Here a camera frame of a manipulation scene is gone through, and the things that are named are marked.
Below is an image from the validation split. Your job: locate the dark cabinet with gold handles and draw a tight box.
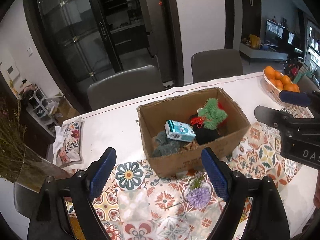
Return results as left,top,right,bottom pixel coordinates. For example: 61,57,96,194
240,0,262,44

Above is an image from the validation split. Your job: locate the yellow bag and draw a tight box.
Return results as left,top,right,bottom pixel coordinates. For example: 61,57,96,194
250,35,261,49

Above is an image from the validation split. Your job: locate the dark wooden door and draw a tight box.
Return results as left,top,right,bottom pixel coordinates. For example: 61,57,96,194
224,0,241,50

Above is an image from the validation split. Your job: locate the pile of oranges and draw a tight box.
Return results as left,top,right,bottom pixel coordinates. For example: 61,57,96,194
264,66,300,93

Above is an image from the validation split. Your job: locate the person's right forearm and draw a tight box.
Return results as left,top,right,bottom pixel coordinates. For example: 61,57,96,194
313,177,320,209

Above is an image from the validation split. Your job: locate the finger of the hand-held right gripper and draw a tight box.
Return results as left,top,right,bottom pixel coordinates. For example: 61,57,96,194
279,90,313,108
254,105,294,130

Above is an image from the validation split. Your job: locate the red strawberry plush toy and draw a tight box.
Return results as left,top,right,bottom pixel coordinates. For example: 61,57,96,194
197,98,229,130

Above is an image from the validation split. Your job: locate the small blue white carton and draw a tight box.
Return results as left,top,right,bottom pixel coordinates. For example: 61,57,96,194
164,119,196,142

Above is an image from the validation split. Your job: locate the white fruit basket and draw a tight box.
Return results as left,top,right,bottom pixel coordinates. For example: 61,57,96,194
263,69,300,104

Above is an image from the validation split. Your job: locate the cluttered storage rack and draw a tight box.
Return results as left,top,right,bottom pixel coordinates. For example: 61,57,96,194
21,80,63,124

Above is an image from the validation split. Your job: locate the gold wrapper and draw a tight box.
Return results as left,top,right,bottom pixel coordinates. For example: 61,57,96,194
179,140,200,153

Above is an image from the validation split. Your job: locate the dark sliding glass door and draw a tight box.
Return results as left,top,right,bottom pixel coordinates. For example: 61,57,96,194
22,0,184,113

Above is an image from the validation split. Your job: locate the low grey console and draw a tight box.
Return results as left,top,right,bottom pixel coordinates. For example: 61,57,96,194
239,41,290,64

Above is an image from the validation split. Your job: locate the purple flower ball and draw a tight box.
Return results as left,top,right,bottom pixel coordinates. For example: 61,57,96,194
165,171,213,211

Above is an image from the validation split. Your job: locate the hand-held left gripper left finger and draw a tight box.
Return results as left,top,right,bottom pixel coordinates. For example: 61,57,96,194
27,147,117,240

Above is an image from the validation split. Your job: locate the grey green cloth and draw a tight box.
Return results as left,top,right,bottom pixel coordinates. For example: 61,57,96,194
151,130,185,158

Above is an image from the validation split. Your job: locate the grey dining chair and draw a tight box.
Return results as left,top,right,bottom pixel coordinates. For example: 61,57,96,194
292,66,320,92
191,49,243,84
87,65,165,111

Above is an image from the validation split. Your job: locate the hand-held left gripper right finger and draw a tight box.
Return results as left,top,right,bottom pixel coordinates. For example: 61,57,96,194
201,147,292,240

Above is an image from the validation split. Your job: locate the glass vase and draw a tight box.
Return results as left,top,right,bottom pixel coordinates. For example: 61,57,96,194
14,145,73,218

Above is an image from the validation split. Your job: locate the dried flower bouquet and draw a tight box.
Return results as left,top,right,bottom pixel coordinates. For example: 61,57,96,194
0,97,50,183

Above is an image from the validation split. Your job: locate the white printed tablecloth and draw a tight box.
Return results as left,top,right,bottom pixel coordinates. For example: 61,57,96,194
54,71,320,220

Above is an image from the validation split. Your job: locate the brown cardboard box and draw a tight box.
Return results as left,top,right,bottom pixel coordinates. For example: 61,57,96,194
137,87,251,178

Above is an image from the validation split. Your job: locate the patterned table runner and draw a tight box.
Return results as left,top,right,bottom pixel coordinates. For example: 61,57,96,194
64,105,315,240

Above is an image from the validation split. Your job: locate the floral fabric pouch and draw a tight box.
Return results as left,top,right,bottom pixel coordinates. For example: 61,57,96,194
54,117,84,168

